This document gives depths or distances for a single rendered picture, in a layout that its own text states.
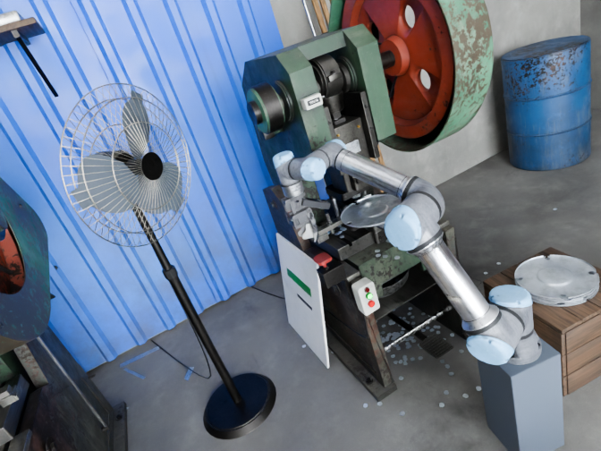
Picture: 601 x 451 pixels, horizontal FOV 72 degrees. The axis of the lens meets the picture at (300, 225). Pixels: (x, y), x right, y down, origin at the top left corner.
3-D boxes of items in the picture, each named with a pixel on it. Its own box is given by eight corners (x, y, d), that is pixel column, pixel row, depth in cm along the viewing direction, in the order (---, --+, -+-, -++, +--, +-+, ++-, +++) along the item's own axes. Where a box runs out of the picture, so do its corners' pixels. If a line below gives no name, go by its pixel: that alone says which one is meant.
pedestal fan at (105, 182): (314, 391, 203) (178, 59, 136) (227, 464, 182) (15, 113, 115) (215, 301, 304) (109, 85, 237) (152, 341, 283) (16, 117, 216)
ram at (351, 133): (382, 181, 177) (366, 114, 164) (353, 195, 172) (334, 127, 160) (359, 174, 191) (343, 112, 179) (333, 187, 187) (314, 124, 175)
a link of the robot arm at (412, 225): (534, 335, 121) (426, 183, 118) (516, 370, 112) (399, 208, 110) (498, 338, 130) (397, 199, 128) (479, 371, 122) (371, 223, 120)
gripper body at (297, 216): (288, 225, 156) (278, 197, 151) (308, 216, 158) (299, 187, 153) (297, 231, 149) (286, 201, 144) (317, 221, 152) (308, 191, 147)
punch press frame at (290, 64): (452, 310, 201) (397, 13, 144) (381, 356, 188) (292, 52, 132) (361, 255, 269) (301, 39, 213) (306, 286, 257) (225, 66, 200)
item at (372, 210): (380, 190, 196) (379, 189, 195) (421, 204, 171) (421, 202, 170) (329, 216, 188) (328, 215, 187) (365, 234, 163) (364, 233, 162)
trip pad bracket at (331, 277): (354, 300, 171) (342, 260, 163) (335, 311, 168) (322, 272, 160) (347, 293, 176) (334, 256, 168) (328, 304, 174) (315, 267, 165)
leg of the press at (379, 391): (398, 388, 189) (350, 219, 152) (378, 403, 186) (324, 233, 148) (309, 302, 269) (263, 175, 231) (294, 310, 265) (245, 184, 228)
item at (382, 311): (439, 281, 199) (439, 280, 199) (368, 326, 187) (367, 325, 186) (386, 252, 235) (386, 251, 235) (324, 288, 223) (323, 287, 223)
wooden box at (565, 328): (637, 353, 169) (641, 285, 154) (563, 397, 162) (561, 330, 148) (553, 305, 204) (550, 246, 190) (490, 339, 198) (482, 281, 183)
